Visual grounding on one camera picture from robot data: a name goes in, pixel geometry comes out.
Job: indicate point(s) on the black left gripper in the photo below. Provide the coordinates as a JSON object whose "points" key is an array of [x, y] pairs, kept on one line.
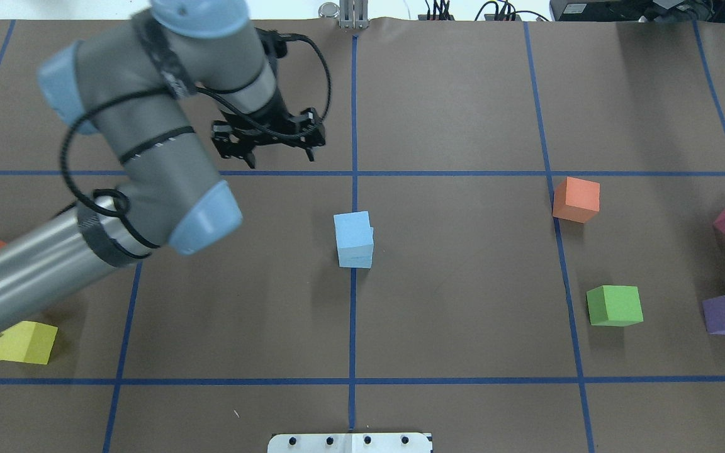
{"points": [[260, 119]]}

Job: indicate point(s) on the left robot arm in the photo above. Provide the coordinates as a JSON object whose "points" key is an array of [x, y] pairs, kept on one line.
{"points": [[141, 177]]}

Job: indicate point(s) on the orange foam block right side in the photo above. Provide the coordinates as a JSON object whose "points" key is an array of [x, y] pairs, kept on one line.
{"points": [[576, 200]]}

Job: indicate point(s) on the yellow foam block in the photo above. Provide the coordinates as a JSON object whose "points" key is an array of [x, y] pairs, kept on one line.
{"points": [[28, 342]]}

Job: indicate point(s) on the green foam block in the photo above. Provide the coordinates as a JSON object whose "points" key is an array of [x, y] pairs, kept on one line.
{"points": [[614, 306]]}

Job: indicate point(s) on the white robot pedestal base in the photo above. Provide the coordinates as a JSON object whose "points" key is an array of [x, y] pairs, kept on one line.
{"points": [[352, 442]]}

